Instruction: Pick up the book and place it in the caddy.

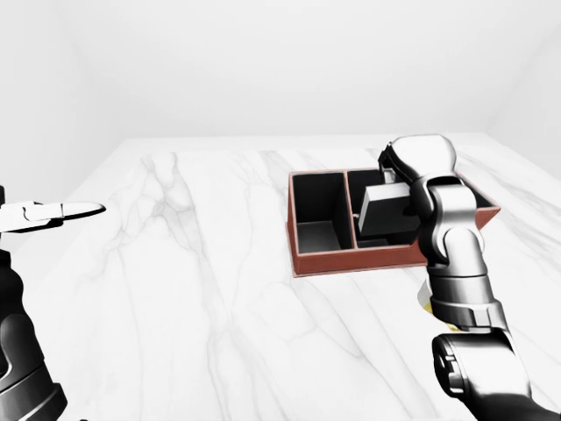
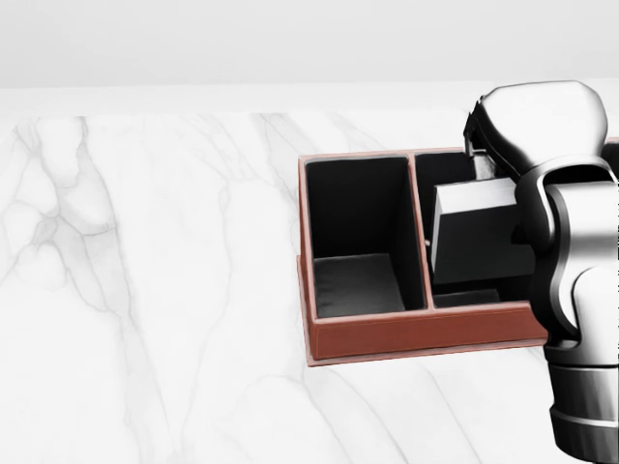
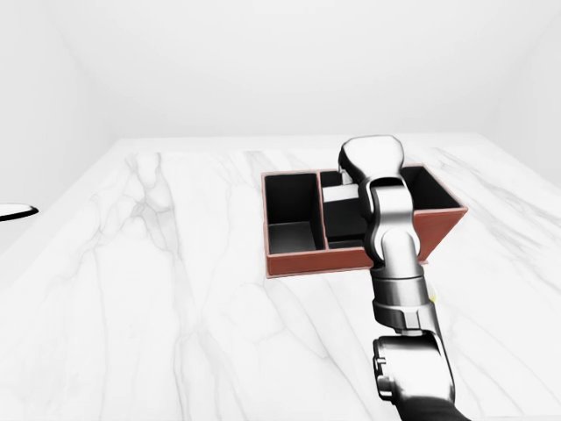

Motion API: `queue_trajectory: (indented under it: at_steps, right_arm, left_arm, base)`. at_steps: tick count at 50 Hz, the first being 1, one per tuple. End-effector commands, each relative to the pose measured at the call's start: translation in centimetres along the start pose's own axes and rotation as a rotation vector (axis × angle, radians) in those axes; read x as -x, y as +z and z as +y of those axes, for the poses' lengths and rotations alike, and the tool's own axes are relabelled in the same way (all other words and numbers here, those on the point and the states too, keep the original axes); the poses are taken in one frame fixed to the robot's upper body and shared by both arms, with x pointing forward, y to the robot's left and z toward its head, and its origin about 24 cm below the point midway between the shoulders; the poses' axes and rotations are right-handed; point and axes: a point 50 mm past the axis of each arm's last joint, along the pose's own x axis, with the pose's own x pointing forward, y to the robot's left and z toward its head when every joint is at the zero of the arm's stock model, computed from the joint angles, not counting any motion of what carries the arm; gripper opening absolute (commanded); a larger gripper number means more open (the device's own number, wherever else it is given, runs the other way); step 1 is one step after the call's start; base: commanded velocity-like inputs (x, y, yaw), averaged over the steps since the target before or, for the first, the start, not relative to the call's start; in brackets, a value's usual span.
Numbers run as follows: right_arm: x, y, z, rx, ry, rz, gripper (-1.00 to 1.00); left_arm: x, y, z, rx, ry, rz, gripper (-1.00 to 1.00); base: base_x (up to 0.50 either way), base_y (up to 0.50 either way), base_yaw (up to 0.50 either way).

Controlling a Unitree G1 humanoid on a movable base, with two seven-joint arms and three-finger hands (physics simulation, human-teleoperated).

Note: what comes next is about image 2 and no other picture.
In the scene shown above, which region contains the black book with white pages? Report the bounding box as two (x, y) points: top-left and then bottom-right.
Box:
(427, 175), (539, 292)

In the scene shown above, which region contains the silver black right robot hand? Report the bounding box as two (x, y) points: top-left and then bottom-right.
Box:
(462, 79), (609, 179)

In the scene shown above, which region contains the red-brown desk caddy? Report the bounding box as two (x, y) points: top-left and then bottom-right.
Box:
(295, 136), (619, 368)

